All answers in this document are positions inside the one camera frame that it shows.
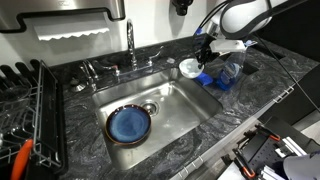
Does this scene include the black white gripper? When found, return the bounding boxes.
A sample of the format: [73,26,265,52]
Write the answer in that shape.
[194,34,246,69]

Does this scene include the white bowl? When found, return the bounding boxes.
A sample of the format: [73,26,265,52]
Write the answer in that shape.
[179,58,204,79]

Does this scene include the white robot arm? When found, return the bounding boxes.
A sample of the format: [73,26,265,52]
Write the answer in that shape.
[193,0,289,68]

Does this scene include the stainless steel sink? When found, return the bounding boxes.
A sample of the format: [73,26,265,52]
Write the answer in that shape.
[92,68,222,170]

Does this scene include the metal sink drain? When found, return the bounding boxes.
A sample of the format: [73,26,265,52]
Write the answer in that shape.
[141,101,159,116]

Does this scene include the blue sponge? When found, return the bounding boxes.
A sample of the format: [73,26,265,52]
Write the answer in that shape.
[195,73,213,86]

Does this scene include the blue dish soap bottle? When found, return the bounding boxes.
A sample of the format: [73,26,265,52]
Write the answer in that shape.
[217,51,246,91]

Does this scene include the chrome faucet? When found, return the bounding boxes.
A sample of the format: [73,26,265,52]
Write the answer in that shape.
[115,19,163,77]

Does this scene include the blue ceramic plate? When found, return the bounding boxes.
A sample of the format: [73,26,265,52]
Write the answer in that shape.
[104,104,151,146]

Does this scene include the black orange clamp tool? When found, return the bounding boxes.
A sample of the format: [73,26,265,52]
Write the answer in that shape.
[233,124,281,180]

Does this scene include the chrome side sprayer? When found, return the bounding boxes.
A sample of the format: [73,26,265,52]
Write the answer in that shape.
[79,60,98,91]

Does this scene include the paper towel dispenser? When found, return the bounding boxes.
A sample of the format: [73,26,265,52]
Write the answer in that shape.
[0,0,126,41]

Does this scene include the black dish rack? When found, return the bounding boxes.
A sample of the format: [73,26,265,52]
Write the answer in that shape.
[0,59,68,180]

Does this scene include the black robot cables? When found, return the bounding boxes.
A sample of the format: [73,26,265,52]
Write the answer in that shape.
[194,0,231,38]

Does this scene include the orange handled utensil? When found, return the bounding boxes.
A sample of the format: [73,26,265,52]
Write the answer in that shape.
[10,139,33,180]

